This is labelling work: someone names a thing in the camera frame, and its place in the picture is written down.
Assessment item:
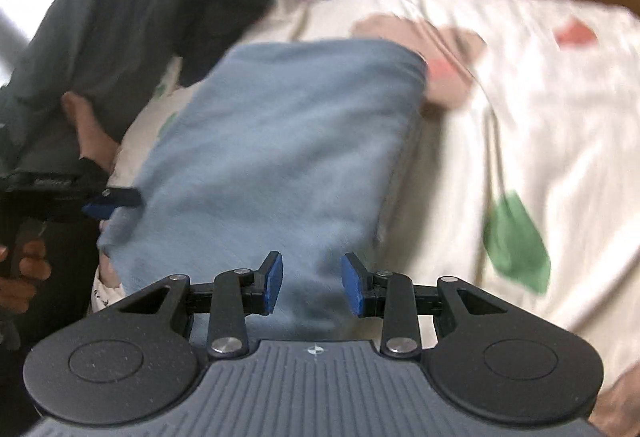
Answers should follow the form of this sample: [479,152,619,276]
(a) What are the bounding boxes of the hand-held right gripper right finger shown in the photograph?
[341,253,506,359]

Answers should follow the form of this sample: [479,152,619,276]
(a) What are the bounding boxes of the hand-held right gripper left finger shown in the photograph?
[117,251,284,359]

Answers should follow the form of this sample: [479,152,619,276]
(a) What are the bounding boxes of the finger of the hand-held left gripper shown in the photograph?
[82,187,142,220]

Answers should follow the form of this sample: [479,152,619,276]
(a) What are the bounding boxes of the blue denim jeans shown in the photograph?
[96,38,430,343]

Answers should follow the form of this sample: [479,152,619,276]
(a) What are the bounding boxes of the person's left hand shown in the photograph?
[0,239,52,313]

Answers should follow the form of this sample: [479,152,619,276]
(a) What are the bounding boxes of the person's bare ankle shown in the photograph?
[61,92,123,173]

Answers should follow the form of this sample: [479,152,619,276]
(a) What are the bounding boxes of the person's dark grey trousers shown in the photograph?
[0,0,201,168]

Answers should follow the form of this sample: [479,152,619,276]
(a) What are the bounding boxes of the black jacket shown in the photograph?
[177,0,276,88]

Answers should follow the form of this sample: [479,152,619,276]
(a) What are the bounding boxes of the cream bear printed blanket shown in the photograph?
[90,0,640,437]

